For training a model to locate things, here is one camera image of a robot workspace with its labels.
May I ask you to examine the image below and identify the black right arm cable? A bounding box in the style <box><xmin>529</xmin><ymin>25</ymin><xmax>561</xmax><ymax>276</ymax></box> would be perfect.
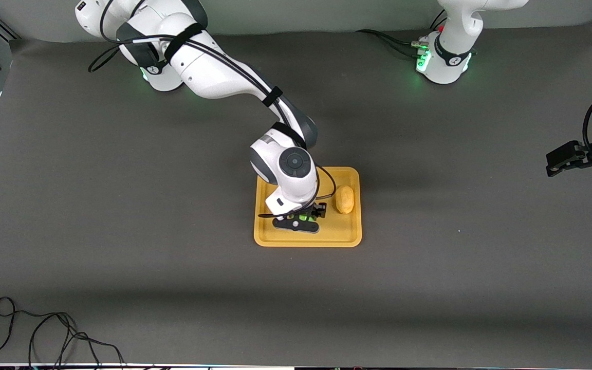
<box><xmin>88</xmin><ymin>0</ymin><xmax>337</xmax><ymax>219</ymax></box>

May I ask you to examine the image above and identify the thin black loose cable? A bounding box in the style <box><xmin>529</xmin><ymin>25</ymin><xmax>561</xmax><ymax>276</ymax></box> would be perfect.
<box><xmin>0</xmin><ymin>297</ymin><xmax>127</xmax><ymax>366</ymax></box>

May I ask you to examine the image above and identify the yellow plastic tray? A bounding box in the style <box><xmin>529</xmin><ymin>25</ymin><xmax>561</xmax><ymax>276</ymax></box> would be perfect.
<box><xmin>253</xmin><ymin>166</ymin><xmax>362</xmax><ymax>248</ymax></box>

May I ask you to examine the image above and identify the dark grey table mat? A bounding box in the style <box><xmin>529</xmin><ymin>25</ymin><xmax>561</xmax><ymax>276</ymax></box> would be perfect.
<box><xmin>0</xmin><ymin>20</ymin><xmax>592</xmax><ymax>366</ymax></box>

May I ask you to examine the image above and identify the yellow potato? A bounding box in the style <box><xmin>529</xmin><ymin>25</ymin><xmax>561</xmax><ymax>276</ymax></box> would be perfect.
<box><xmin>335</xmin><ymin>186</ymin><xmax>355</xmax><ymax>214</ymax></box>

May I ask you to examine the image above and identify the black left base cable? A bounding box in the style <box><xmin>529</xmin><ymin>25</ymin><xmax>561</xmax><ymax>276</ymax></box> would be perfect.
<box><xmin>356</xmin><ymin>29</ymin><xmax>428</xmax><ymax>58</ymax></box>

